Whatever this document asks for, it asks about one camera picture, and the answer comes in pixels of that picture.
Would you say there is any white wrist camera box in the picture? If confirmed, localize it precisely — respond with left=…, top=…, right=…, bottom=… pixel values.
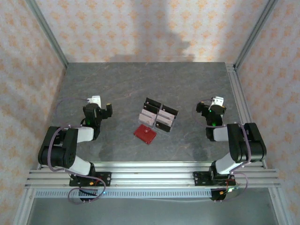
left=210, top=95, right=225, bottom=107
left=87, top=95, right=103, bottom=107

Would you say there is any aluminium frame post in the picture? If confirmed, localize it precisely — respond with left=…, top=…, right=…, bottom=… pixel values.
left=13, top=187, right=36, bottom=225
left=233, top=0, right=279, bottom=71
left=268, top=187, right=289, bottom=225
left=25, top=0, right=69, bottom=70

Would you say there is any small controller board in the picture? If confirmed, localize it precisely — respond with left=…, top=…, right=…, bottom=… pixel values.
left=219, top=186, right=241, bottom=196

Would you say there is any white slotted cable duct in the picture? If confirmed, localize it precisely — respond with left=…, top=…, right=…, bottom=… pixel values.
left=35, top=189, right=212, bottom=199

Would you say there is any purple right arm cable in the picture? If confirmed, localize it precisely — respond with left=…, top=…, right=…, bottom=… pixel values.
left=192, top=98, right=249, bottom=203

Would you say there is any aluminium side rail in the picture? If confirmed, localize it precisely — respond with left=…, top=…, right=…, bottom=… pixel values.
left=225, top=62, right=267, bottom=168

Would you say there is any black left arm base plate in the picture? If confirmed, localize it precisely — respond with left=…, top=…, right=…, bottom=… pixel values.
left=69, top=172, right=112, bottom=188

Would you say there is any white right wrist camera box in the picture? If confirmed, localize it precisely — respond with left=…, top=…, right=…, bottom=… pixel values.
left=210, top=95, right=225, bottom=107

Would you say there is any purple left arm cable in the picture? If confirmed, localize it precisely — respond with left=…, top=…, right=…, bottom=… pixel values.
left=46, top=97, right=106, bottom=205

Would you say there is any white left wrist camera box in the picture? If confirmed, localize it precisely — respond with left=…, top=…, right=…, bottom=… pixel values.
left=87, top=95, right=103, bottom=107

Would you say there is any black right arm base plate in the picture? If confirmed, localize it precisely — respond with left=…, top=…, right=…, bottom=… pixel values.
left=193, top=171, right=235, bottom=188

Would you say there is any aluminium extrusion rail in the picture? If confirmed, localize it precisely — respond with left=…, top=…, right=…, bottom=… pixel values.
left=37, top=161, right=267, bottom=170
left=27, top=170, right=279, bottom=179
left=24, top=178, right=281, bottom=189

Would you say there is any red leather card holder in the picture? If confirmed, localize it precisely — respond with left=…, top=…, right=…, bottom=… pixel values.
left=133, top=124, right=157, bottom=145

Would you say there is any black credit card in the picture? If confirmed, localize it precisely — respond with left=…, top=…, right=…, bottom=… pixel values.
left=161, top=105, right=179, bottom=116
left=154, top=121, right=173, bottom=133
left=142, top=103, right=160, bottom=113
left=145, top=97, right=163, bottom=108

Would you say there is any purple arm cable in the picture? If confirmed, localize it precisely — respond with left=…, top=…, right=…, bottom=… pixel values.
left=192, top=98, right=249, bottom=203
left=46, top=97, right=106, bottom=205

